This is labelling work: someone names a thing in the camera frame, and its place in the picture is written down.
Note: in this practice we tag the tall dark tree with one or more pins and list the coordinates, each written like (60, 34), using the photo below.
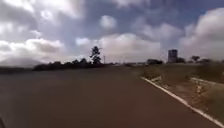
(95, 55)

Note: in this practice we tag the row of low dark trees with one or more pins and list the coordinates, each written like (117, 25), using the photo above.
(63, 65)

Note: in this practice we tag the tall building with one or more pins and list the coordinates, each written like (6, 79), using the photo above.
(172, 55)

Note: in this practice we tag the row of bushes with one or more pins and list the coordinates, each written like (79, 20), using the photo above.
(186, 61)

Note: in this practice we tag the pale kerb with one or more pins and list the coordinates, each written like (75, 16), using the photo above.
(206, 81)

